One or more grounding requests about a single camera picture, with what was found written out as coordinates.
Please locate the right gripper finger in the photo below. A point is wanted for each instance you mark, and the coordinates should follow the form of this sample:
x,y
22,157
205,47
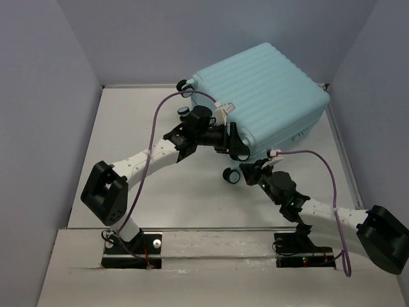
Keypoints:
x,y
248,167
249,177

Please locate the light blue hard-shell suitcase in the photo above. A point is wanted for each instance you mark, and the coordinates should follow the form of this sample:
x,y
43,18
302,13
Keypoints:
x,y
275,102

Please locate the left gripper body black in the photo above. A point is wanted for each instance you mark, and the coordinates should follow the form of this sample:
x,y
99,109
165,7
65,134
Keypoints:
x,y
216,136

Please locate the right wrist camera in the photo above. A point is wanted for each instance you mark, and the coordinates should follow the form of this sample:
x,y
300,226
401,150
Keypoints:
x,y
274,156

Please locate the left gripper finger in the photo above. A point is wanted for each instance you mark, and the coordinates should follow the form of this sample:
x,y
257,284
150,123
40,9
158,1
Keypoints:
x,y
239,153
235,142

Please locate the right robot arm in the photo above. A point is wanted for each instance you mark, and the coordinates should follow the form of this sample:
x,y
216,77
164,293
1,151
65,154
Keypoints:
x,y
375,233

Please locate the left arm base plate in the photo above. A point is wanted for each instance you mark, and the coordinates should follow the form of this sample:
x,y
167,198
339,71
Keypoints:
x,y
141,253

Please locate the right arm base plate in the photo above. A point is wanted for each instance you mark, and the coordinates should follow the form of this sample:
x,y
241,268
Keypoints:
x,y
294,251

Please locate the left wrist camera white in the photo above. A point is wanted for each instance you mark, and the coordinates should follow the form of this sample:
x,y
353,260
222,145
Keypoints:
x,y
221,112

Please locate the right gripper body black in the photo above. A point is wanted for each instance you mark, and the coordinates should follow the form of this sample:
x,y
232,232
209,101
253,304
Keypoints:
x,y
262,176

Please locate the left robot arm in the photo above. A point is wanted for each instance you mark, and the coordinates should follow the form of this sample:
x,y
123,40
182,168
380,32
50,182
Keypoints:
x,y
106,190

